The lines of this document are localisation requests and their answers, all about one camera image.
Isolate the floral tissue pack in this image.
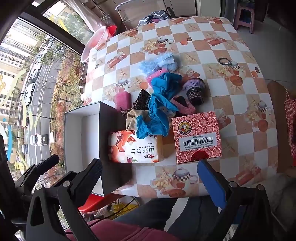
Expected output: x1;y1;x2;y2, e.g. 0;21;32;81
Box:
108;130;163;163

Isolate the dark patterned sock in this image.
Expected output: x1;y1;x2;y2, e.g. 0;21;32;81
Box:
184;78;206;106

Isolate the leopard print cloth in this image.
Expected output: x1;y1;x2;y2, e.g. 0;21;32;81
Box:
120;89;151;117

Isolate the light blue fluffy scarf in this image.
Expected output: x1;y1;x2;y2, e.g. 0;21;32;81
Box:
139;52;179;77

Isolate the dark checkered cloth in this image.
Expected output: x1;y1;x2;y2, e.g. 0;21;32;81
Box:
138;10;171;26

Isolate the pink plastic stool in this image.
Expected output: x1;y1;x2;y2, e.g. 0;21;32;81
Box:
233;4;255;34

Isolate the pink black knit sock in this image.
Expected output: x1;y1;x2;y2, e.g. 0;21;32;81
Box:
171;95;195;114

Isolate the red plastic basin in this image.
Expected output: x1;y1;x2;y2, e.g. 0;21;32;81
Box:
107;25;119;38

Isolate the grey cardboard box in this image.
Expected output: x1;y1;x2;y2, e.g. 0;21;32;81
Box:
64;101;133;196

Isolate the blue terry cloth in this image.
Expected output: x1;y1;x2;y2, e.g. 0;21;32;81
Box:
149;73;185;116
136;109;171;140

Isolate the white car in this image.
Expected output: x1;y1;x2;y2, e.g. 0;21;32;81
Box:
30;134;48;146

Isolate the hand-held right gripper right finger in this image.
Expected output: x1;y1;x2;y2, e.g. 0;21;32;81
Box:
198;159;278;241

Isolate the person's leg in jeans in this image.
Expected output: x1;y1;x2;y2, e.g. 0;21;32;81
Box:
113;197;221;233

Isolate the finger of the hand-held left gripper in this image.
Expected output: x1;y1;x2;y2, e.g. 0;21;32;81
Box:
14;154;60;189

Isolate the checkered patterned tablecloth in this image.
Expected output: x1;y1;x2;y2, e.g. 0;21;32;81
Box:
82;16;278;199

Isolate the red patterned box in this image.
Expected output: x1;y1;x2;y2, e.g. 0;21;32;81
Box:
171;111;223;164

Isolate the red checkered cloth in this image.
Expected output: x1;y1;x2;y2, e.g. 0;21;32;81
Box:
285;91;296;168

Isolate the beige knit sock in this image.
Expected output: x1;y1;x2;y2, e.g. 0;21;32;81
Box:
126;109;151;135

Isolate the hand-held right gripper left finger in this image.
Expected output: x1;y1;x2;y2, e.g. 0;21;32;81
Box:
26;159;103;241

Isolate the person's maroon top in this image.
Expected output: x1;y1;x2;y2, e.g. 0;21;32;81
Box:
68;220;188;241

